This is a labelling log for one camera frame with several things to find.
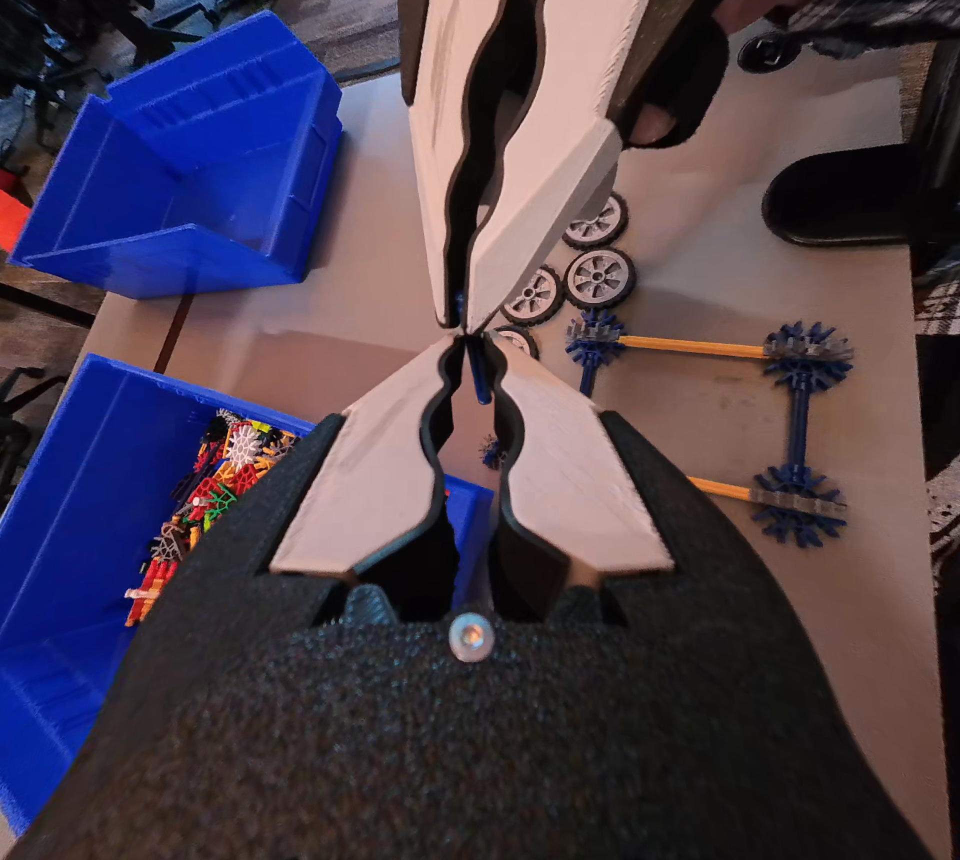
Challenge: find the blue and yellow rod frame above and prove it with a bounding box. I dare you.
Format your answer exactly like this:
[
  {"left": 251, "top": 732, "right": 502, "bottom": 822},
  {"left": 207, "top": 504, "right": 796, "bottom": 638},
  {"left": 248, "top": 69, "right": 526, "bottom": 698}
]
[{"left": 564, "top": 308, "right": 856, "bottom": 550}]

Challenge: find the grey toy wheel black tyre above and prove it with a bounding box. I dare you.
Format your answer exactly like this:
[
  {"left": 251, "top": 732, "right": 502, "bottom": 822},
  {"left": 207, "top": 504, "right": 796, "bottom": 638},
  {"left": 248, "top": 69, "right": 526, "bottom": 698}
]
[
  {"left": 564, "top": 246, "right": 637, "bottom": 310},
  {"left": 491, "top": 325, "right": 541, "bottom": 362},
  {"left": 501, "top": 265, "right": 564, "bottom": 325},
  {"left": 562, "top": 191, "right": 630, "bottom": 252}
]

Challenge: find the black stand base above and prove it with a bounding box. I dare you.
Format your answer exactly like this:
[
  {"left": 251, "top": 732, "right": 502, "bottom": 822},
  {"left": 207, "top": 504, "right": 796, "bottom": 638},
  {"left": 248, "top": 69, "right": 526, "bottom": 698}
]
[{"left": 761, "top": 143, "right": 931, "bottom": 248}]

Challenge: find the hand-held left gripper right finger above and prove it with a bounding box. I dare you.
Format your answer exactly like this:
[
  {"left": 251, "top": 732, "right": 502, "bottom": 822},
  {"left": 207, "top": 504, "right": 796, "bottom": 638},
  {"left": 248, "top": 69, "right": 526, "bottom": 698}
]
[{"left": 483, "top": 332, "right": 676, "bottom": 621}]

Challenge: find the pile of colourful construction pieces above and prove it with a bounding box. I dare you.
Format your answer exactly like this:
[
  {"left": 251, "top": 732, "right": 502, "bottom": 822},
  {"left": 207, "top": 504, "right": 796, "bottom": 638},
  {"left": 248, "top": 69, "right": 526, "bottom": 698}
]
[{"left": 123, "top": 408, "right": 316, "bottom": 629}]

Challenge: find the empty blue plastic bin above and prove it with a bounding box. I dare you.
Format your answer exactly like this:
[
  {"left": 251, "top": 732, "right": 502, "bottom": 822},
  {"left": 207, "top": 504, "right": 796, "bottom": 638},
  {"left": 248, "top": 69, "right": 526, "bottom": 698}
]
[{"left": 7, "top": 11, "right": 345, "bottom": 299}]

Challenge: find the blue plastic parts bin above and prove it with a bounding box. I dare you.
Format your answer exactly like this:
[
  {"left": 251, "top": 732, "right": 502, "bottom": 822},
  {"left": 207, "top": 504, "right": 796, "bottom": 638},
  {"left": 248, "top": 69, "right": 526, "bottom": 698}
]
[{"left": 0, "top": 353, "right": 496, "bottom": 835}]

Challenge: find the black round puck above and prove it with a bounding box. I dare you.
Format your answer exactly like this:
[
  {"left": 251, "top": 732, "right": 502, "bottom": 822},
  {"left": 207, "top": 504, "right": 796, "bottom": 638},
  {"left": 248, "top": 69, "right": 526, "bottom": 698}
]
[{"left": 738, "top": 31, "right": 804, "bottom": 75}]

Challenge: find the person's black printed shirt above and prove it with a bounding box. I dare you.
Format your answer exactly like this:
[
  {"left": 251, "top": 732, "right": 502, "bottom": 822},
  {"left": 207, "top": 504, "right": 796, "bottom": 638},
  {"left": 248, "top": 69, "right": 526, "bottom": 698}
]
[{"left": 918, "top": 331, "right": 960, "bottom": 599}]

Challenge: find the person's plaid flannel shirt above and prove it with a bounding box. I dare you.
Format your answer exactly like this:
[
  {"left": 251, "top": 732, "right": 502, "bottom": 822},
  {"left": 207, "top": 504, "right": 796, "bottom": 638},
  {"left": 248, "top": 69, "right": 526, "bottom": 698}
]
[{"left": 913, "top": 258, "right": 960, "bottom": 340}]

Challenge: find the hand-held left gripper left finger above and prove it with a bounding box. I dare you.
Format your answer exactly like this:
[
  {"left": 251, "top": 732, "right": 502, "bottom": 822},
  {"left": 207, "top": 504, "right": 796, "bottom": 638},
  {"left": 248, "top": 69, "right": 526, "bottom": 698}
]
[{"left": 268, "top": 333, "right": 460, "bottom": 623}]

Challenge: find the orange object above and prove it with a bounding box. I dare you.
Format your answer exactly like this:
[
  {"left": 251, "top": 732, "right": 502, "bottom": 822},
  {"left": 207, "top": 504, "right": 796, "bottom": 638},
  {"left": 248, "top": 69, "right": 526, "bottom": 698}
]
[{"left": 0, "top": 188, "right": 33, "bottom": 254}]

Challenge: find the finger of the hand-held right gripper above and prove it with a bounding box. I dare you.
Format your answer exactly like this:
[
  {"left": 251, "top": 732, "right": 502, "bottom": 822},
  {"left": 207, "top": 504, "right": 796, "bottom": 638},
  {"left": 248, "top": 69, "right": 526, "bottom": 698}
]
[
  {"left": 465, "top": 0, "right": 688, "bottom": 335},
  {"left": 408, "top": 0, "right": 513, "bottom": 325}
]

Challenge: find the dark blue construction rod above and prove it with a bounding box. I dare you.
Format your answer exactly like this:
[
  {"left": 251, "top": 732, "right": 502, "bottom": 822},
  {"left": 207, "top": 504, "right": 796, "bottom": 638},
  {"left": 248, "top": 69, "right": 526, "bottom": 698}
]
[{"left": 453, "top": 288, "right": 495, "bottom": 405}]

